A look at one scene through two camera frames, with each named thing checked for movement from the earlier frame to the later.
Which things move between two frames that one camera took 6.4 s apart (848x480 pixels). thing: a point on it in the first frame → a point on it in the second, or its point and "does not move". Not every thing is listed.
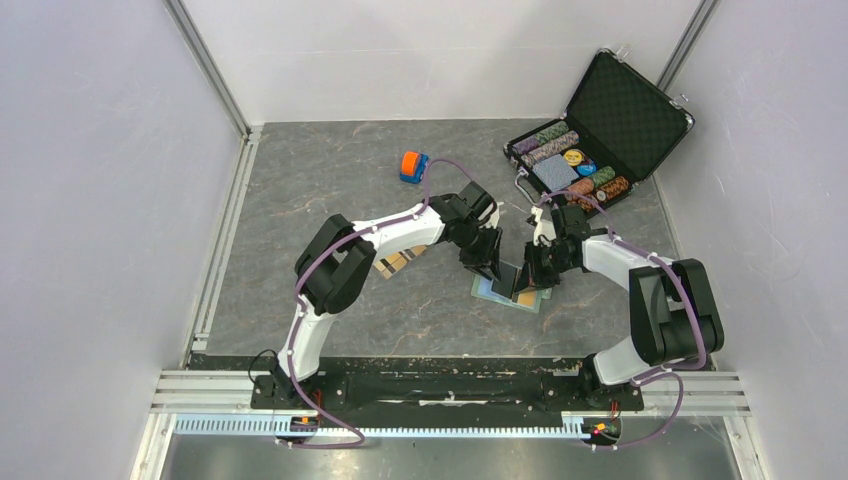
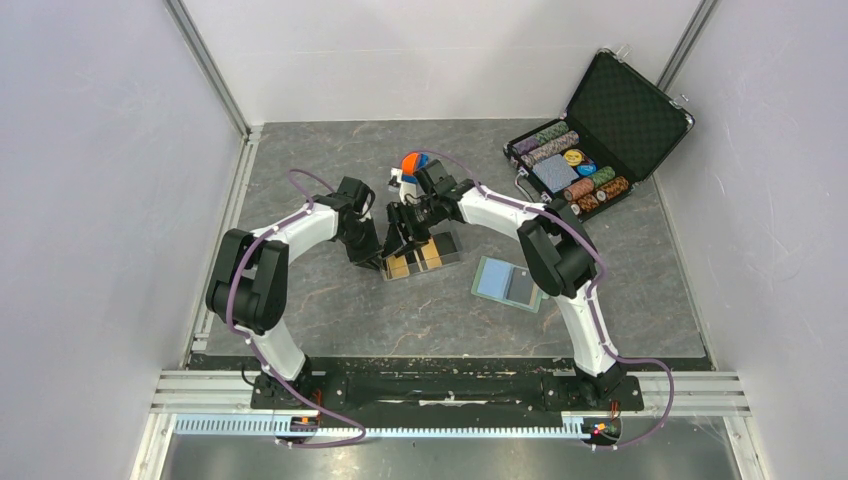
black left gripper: x=488 y=257 → x=371 y=255
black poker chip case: x=620 y=126 does not move
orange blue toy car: x=412 y=166 does not move
